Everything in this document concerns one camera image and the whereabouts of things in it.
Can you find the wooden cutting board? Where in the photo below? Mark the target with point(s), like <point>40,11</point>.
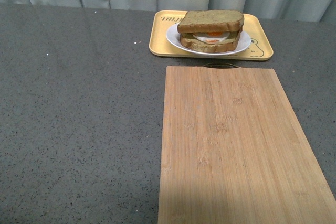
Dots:
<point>233,151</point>

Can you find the fried egg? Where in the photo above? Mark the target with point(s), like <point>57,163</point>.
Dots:
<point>211,37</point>

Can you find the yellow bear tray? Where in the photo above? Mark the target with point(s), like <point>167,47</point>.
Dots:
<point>259,49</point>

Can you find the white round plate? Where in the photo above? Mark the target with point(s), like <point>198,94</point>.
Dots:
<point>174,38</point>

